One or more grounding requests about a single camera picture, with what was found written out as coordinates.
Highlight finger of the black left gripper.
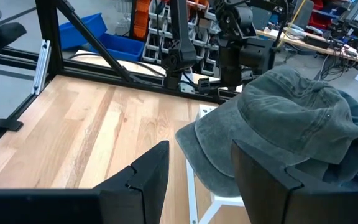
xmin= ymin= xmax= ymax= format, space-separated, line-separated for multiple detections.
xmin=0 ymin=21 xmax=28 ymax=57

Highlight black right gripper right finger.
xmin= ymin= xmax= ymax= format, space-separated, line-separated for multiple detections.
xmin=231 ymin=139 xmax=358 ymax=224

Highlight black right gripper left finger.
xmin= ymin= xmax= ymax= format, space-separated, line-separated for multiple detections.
xmin=0 ymin=139 xmax=170 ymax=224

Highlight dark green denim cap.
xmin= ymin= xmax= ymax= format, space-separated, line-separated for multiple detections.
xmin=175 ymin=67 xmax=358 ymax=198

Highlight silver aluminium extrusion piece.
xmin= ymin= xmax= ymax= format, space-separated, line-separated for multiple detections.
xmin=31 ymin=39 xmax=52 ymax=96

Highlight blue plastic bin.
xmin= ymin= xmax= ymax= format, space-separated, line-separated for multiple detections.
xmin=88 ymin=32 xmax=145 ymax=63
xmin=58 ymin=12 xmax=108 ymax=50

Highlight white perforated metal shelf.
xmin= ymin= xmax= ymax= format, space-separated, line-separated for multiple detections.
xmin=185 ymin=103 xmax=246 ymax=224

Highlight orange storage bins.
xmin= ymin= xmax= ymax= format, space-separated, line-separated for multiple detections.
xmin=134 ymin=0 xmax=155 ymax=40

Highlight white small parts rack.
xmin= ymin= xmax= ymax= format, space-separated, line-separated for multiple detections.
xmin=141 ymin=0 xmax=223 ymax=77

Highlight red storage bin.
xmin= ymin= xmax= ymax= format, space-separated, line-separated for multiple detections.
xmin=308 ymin=0 xmax=334 ymax=29

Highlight grey chair back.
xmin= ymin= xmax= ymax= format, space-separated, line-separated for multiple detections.
xmin=290 ymin=0 xmax=315 ymax=30

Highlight black aluminium table frame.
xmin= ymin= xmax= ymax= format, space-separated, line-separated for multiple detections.
xmin=0 ymin=0 xmax=239 ymax=160

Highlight black cable bundle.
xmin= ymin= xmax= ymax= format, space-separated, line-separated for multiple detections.
xmin=318 ymin=52 xmax=354 ymax=82

